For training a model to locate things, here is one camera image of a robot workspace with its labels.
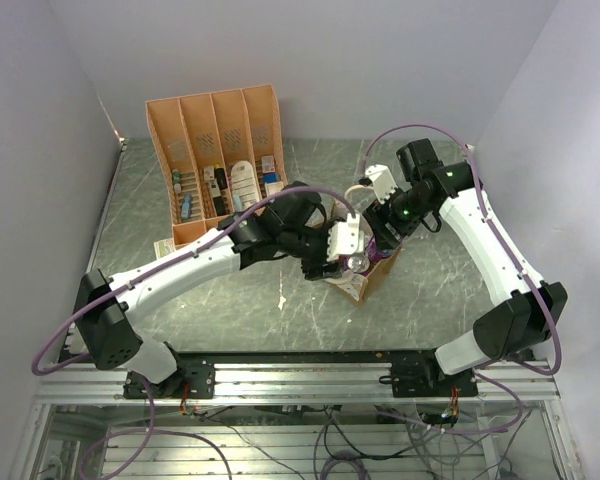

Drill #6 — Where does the white label box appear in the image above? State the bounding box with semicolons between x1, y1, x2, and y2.
263;181;286;206

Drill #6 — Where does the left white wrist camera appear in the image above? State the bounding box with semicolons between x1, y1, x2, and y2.
326;213;364;262

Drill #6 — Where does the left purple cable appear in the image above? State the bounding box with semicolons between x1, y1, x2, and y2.
29;187;359;376

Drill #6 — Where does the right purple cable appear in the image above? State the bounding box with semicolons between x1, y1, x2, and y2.
362;123;564;376

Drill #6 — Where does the purple fanta can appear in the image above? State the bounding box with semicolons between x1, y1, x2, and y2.
365;236;395;266
346;253;371;275

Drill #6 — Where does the black marker pen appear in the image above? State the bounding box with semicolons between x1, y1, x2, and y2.
214;166;228;190

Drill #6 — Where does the purple fanta can back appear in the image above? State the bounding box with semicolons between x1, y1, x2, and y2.
365;236;395;266

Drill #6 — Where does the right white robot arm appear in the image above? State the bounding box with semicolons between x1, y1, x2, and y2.
360;139;568;396

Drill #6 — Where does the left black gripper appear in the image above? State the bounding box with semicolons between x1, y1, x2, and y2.
279;217;346;281

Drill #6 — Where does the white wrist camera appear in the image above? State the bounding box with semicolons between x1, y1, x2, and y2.
326;213;364;262
359;164;398;204

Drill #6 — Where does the purple cable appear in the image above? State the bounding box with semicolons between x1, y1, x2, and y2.
29;187;359;376
362;123;564;376

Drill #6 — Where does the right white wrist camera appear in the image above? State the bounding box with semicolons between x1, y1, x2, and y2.
359;164;398;204

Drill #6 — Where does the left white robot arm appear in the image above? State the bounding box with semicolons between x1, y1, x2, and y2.
74;182;336;397

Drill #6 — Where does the burlap canvas tote bag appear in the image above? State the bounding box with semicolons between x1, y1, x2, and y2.
325;200;398;305

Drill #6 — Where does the white oval device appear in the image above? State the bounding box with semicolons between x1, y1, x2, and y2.
230;160;261;211

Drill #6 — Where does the aluminium rail frame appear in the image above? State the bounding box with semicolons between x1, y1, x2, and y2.
32;349;564;406

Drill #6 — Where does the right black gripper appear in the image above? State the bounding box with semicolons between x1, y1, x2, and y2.
363;183;432;250

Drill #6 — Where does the small white red box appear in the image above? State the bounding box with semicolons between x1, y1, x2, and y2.
153;238;176;259

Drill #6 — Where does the pink desk organizer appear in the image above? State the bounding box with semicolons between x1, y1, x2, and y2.
146;84;288;248

